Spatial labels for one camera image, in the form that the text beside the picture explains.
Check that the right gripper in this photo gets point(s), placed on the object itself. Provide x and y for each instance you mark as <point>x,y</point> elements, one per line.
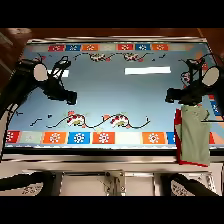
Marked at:
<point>175,95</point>

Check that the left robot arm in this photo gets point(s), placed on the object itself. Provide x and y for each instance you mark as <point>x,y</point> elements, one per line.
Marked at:
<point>20,81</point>

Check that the red garment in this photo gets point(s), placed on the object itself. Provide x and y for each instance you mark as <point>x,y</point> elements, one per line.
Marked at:
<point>178,146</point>

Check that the pale green garment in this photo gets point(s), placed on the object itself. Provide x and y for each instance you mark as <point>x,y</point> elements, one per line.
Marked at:
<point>195,136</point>

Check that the silver frame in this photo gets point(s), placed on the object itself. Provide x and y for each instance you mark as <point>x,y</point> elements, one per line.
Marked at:
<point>86,166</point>

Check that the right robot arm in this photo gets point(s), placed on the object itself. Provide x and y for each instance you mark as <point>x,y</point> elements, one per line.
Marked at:
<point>206,81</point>

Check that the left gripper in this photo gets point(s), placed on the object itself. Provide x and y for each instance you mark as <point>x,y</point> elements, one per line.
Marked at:
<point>64,95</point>

